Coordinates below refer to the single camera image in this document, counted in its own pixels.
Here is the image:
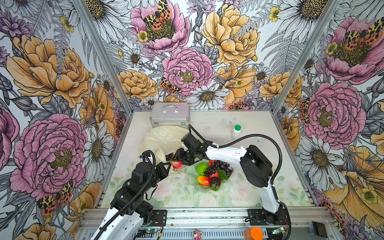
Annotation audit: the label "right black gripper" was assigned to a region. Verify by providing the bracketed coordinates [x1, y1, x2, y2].
[172, 146, 198, 166]

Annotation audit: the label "red pink apple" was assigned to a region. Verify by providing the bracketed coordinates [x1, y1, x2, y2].
[171, 161, 183, 171]

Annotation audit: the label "translucent cream plastic bag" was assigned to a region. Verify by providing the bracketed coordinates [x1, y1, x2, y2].
[139, 126, 189, 164]

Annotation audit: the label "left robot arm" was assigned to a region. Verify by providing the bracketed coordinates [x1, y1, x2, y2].
[92, 162, 172, 240]

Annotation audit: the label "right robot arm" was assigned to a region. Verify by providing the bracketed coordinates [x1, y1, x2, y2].
[166, 134, 290, 225]

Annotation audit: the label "green bumpy fruit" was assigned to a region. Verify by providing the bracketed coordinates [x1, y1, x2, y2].
[196, 163, 209, 176]

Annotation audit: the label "yellow orange mango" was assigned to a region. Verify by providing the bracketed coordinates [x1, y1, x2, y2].
[197, 176, 210, 187]

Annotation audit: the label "red strawberry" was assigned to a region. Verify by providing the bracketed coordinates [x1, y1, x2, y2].
[208, 160, 216, 166]

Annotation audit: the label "silver metal case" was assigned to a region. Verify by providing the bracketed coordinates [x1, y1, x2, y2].
[150, 103, 190, 129]

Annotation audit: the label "light green plate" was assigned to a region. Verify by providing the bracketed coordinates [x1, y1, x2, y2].
[187, 160, 234, 192]

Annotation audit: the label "purple grape bunch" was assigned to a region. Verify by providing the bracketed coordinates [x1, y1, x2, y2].
[205, 161, 234, 178]

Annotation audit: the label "white bottle green cap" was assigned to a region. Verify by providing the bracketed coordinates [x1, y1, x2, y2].
[231, 125, 242, 139]

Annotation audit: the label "red white small object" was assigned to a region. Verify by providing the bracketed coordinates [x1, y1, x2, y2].
[193, 229, 204, 240]

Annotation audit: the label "orange round cap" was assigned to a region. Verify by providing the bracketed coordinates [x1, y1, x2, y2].
[244, 227, 264, 240]

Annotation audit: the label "green circuit board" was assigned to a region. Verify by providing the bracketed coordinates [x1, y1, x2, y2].
[272, 227, 286, 235]

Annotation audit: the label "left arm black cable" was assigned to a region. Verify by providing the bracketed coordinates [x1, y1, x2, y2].
[92, 149, 157, 240]

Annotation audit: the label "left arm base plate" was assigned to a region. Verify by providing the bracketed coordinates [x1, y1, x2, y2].
[143, 210, 168, 227]

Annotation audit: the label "aluminium front rail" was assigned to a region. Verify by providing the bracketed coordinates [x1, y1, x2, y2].
[74, 206, 340, 240]

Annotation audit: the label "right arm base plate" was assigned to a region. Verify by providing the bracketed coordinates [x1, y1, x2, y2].
[245, 207, 290, 226]

